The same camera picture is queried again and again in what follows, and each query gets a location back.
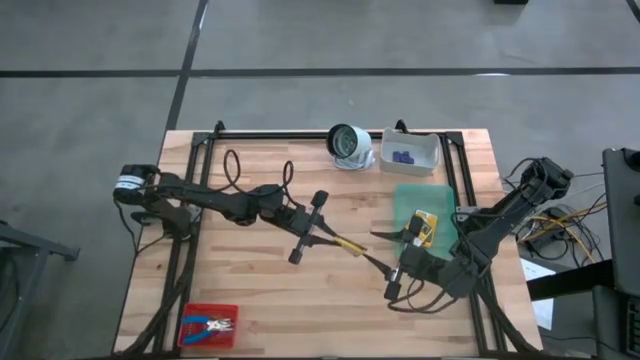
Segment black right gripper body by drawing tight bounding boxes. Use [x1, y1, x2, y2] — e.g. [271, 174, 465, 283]
[383, 214, 455, 301]

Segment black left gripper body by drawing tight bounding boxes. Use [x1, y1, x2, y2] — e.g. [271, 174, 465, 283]
[271, 189, 330, 266]

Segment yellow Crayola crayon box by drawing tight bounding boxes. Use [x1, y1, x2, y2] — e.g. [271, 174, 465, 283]
[408, 209, 440, 250]
[333, 234, 370, 257]

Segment translucent teal plastic tray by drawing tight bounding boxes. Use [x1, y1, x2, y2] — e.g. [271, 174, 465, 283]
[393, 183, 458, 249]

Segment blue-handled metal pliers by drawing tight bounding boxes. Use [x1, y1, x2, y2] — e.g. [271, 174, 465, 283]
[181, 314, 236, 347]

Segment white lamp with black rim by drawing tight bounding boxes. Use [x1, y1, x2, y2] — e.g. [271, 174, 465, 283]
[326, 122, 375, 170]

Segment white plastic bin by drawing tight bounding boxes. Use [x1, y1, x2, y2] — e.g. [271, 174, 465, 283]
[379, 127, 443, 178]

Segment white paper sheet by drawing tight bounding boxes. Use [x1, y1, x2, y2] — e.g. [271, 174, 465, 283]
[519, 257, 556, 332]

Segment red plastic basket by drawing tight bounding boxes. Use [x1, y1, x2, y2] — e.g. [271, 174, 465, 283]
[177, 302, 240, 350]

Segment black floor bar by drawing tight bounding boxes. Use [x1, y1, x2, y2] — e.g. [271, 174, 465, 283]
[525, 259, 616, 302]

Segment black equipment cabinet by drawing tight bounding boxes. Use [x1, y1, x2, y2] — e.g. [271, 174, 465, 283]
[592, 147, 640, 360]

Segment grey metal stand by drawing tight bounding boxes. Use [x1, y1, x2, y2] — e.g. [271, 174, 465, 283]
[0, 219, 82, 360]

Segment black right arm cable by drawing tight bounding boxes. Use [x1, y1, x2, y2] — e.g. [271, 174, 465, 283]
[387, 277, 454, 315]

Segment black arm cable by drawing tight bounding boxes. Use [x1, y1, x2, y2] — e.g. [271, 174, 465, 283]
[222, 148, 301, 211]
[387, 277, 454, 315]

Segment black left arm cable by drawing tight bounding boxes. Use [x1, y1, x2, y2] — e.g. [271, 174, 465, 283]
[222, 148, 301, 211]

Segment black aluminium table frame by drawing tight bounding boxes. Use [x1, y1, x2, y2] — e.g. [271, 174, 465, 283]
[113, 119, 544, 360]

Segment yellow and black floor cables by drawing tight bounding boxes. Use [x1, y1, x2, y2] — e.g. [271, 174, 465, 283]
[512, 199, 610, 262]

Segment black left base cable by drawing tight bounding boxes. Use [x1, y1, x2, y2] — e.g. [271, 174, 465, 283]
[113, 199, 169, 256]

